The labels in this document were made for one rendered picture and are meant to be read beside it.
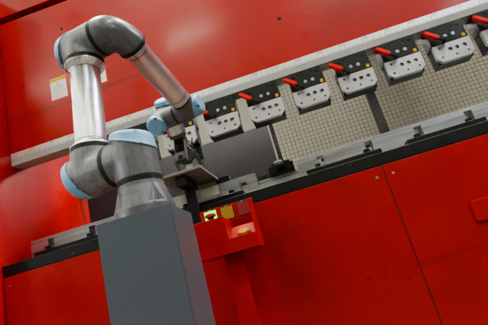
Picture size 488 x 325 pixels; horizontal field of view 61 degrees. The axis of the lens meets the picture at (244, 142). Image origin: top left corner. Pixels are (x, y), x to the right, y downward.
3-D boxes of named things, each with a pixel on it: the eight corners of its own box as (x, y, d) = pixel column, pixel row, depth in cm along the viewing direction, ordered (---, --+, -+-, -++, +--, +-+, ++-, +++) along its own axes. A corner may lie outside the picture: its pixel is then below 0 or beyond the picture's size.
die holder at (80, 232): (32, 262, 180) (30, 241, 183) (41, 262, 186) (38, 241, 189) (137, 231, 175) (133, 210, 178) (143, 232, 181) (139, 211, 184)
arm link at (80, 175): (102, 181, 101) (86, 10, 122) (57, 200, 105) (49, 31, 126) (133, 190, 111) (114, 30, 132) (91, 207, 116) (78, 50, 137)
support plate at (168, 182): (155, 181, 153) (154, 178, 153) (179, 191, 177) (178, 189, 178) (200, 167, 151) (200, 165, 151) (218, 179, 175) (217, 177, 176)
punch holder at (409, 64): (391, 79, 170) (376, 45, 175) (388, 87, 178) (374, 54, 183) (427, 67, 168) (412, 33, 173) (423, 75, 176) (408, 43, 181)
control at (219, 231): (200, 262, 131) (187, 207, 136) (210, 262, 146) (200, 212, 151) (260, 244, 129) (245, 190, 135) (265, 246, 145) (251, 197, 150)
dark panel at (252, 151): (95, 257, 231) (84, 182, 245) (97, 257, 233) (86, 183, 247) (288, 199, 219) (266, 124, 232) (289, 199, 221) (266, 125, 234)
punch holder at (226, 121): (208, 137, 178) (200, 104, 183) (213, 142, 186) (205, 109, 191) (241, 127, 177) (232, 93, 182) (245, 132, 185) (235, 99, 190)
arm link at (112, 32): (120, -6, 121) (207, 99, 155) (91, 11, 125) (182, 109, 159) (115, 16, 114) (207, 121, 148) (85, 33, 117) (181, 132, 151)
